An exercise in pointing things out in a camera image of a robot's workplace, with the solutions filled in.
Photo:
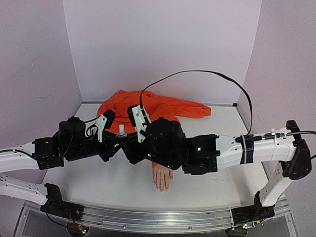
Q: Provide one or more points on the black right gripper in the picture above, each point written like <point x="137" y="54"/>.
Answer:
<point x="135" y="153"/>

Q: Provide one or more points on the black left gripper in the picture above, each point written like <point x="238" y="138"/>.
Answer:
<point x="110" y="141"/>

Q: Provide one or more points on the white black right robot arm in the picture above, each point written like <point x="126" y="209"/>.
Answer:
<point x="211" y="153"/>

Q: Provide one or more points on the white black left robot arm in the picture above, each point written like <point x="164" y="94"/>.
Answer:
<point x="36" y="155"/>

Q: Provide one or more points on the mannequin hand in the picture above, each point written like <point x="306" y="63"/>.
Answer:
<point x="162" y="177"/>

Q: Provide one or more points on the orange hoodie sweatshirt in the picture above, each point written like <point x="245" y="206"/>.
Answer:
<point x="156" y="106"/>

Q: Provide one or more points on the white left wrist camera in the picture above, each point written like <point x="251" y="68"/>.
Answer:
<point x="104" y="122"/>

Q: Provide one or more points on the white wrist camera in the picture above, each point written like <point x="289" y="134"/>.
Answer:
<point x="104" y="122"/>
<point x="140" y="120"/>

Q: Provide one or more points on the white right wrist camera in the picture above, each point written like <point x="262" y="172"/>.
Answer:
<point x="140" y="120"/>

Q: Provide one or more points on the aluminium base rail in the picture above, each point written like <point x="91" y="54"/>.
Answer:
<point x="92" y="221"/>

